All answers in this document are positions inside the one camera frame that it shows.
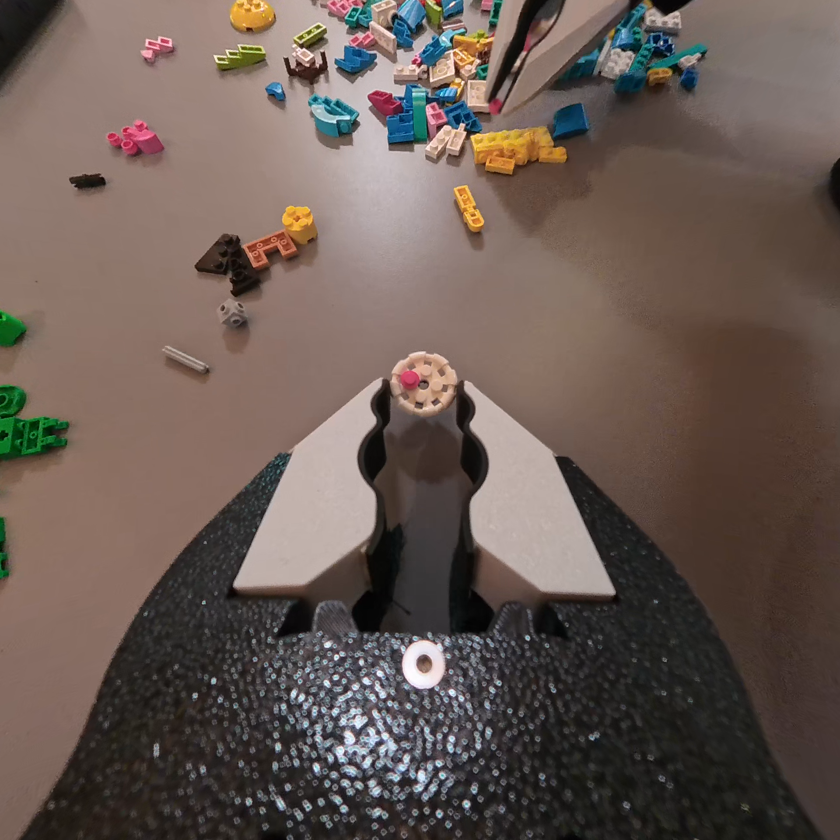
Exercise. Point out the pile of colourful bricks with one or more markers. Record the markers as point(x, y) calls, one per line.
point(459, 59)

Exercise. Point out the small blue brick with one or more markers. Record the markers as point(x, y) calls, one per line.
point(275, 90)

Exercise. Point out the black small pin brick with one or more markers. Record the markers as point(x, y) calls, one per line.
point(87, 180)

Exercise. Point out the lime green stepped plate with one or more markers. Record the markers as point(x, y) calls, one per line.
point(239, 56)

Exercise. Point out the yellow round brick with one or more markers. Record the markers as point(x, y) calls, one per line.
point(300, 223)

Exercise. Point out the blue curved slope brick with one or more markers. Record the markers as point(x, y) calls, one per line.
point(571, 121)

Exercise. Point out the dark brown white brick assembly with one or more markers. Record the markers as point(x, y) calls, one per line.
point(305, 64)

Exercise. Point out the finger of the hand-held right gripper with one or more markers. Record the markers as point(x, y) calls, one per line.
point(505, 39)
point(564, 46)

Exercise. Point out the teal arch brick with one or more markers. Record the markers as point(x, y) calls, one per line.
point(333, 115)

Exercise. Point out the black wedge plate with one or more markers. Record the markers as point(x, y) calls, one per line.
point(220, 254)

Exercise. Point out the grey small knob brick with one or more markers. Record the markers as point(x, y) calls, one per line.
point(232, 313)

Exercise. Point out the light pink small plate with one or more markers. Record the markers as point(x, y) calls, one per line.
point(157, 47)

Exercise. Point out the salmon L-shaped plate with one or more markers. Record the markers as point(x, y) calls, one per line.
point(269, 248)

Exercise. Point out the pink small brick assembly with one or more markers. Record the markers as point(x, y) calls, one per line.
point(136, 138)

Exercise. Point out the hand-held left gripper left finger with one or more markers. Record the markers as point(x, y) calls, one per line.
point(315, 518)

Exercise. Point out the grey axle pin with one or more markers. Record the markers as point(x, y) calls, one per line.
point(186, 359)

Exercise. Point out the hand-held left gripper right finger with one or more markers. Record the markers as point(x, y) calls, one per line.
point(538, 525)

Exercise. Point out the pile of small green bricks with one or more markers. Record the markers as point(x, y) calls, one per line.
point(33, 436)

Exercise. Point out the grey desk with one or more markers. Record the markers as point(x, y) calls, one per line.
point(656, 328)

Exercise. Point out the yellow dome brick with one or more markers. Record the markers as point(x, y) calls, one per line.
point(253, 13)

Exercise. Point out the beige round wheel brick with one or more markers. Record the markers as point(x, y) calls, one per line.
point(433, 394)

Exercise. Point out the yellow hinge plate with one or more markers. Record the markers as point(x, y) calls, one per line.
point(469, 207)

